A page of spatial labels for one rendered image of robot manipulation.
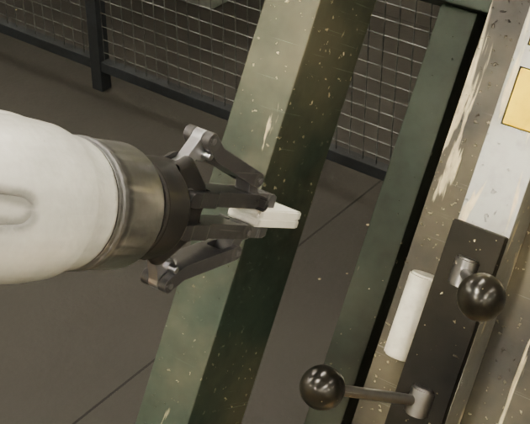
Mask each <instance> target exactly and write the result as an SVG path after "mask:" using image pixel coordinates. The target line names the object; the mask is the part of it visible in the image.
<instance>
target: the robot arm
mask: <svg viewBox="0 0 530 424"><path fill-rule="evenodd" d="M183 138H184V139H185V141H186V143H185V144H184V146H183V147H182V149H181V150H180V151H179V152H178V151H171V152H169V153H167V154H166V155H165V156H150V155H145V154H144V153H143V152H142V151H140V150H138V149H137V148H135V147H134V146H132V145H130V144H127V143H124V142H121V141H115V140H103V139H96V138H92V137H90V136H85V135H72V134H71V133H69V132H68V131H67V130H64V129H62V128H61V127H60V126H58V125H53V124H51V123H47V122H44V121H41V120H37V119H31V118H28V117H24V116H22V115H19V114H16V113H12V112H9V111H5V110H1V109H0V284H21V283H28V282H34V281H39V280H44V279H48V278H52V277H55V276H56V275H58V274H60V273H63V272H81V271H86V270H113V269H120V268H125V267H127V266H129V265H130V264H132V263H134V262H137V261H138V260H139V259H142V260H147V267H146V268H145V269H144V270H143V271H142V273H141V275H140V280H141V282H142V283H145V284H148V285H150V286H151V287H153V288H156V289H159V290H161V291H162V292H164V293H166V294H169V293H170V292H171V291H173V290H174V289H175V288H176V287H177V286H178V285H179V284H180V283H181V282H183V281H184V280H186V279H189V278H192V277H194V276H197V275H199V274H201V273H205V272H208V271H209V270H212V269H215V268H218V267H220V266H223V265H225V264H227V263H230V262H234V261H235V260H237V259H238V258H239V257H240V255H241V247H240V246H239V245H240V244H241V242H242V241H243V240H246V239H248V238H263V237H264V236H265V235H266V232H267V229H268V227H269V228H292V229H295V228H297V225H298V223H299V222H298V220H299V218H300V216H301V213H300V212H299V211H297V210H295V209H291V208H289V207H287V206H284V205H282V204H279V203H276V199H277V197H276V196H275V194H272V193H269V192H267V191H264V190H261V189H257V188H259V187H260V186H261V185H262V183H263V180H264V176H263V174H262V173H261V172H259V171H258V170H257V169H255V168H254V167H252V166H250V165H248V164H247V163H245V162H244V161H243V160H241V159H240V158H238V157H237V156H235V155H233V154H232V153H230V152H229V151H227V150H226V149H225V148H224V147H223V145H222V143H221V141H220V138H219V136H218V135H217V134H216V133H213V132H211V131H208V130H204V129H202V128H199V127H198V126H195V125H187V126H186V127H185V129H184V131H183ZM196 160H197V161H200V162H203V161H206V162H208V163H209V164H211V165H212V166H214V167H216V168H218V169H219V170H221V171H222V172H224V173H225V174H227V175H229V176H230V177H232V178H234V179H235V180H236V185H224V184H214V183H204V181H203V179H202V177H201V175H200V173H199V170H198V168H197V166H196V164H195V162H194V161H196ZM216 207H224V208H229V210H228V213H227V214H228V216H230V217H228V216H226V215H223V214H221V213H219V215H202V214H201V212H202V210H203V208H205V209H216ZM231 217H232V218H231ZM188 241H201V242H198V243H195V244H193V245H190V246H186V247H184V248H181V247H182V246H183V245H185V244H186V243H187V242H188ZM180 248H181V249H180Z"/></svg>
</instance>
